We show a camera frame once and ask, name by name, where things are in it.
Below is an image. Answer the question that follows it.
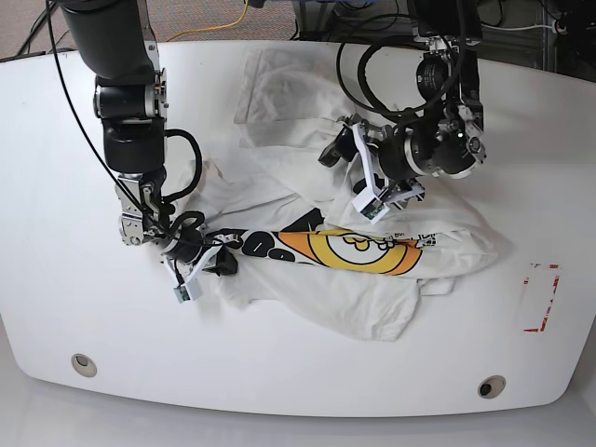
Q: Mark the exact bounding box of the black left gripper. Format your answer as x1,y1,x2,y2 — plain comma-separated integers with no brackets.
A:
318,123,486,208

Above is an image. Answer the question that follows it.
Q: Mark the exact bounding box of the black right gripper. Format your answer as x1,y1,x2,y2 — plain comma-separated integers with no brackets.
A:
160,227,238,276

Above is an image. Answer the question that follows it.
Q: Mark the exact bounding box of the white t-shirt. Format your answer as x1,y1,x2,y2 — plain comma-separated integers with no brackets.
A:
177,49,498,342

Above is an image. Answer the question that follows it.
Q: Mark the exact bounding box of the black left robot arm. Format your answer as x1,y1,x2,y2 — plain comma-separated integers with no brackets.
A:
318,1,486,219

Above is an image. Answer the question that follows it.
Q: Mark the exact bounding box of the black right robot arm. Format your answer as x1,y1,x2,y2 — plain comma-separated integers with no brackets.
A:
57,1,237,276

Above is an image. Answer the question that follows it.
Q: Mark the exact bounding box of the red tape rectangle marker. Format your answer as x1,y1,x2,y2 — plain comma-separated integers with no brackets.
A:
517,264,562,333

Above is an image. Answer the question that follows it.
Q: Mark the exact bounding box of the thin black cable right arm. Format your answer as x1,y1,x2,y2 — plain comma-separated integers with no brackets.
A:
45,0,234,248

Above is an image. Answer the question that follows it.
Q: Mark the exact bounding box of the black looped cable left arm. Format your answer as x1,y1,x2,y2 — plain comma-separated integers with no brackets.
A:
335,13,448,127

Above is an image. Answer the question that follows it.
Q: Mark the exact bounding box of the left table cable grommet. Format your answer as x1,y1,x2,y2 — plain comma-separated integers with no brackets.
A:
71,354,98,378

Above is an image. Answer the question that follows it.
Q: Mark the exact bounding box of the table cable grommet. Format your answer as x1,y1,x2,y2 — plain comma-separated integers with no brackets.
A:
478,375,507,400
71,354,98,378

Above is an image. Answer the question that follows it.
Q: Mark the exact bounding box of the white cable on floor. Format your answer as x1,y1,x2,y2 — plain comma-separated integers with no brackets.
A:
483,21,560,34

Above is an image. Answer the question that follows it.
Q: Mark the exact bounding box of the yellow cable on floor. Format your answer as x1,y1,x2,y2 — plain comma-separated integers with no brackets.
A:
166,0,248,43

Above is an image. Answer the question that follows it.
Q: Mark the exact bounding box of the right table cable grommet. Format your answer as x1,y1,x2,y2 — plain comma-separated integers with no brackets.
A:
478,375,507,400

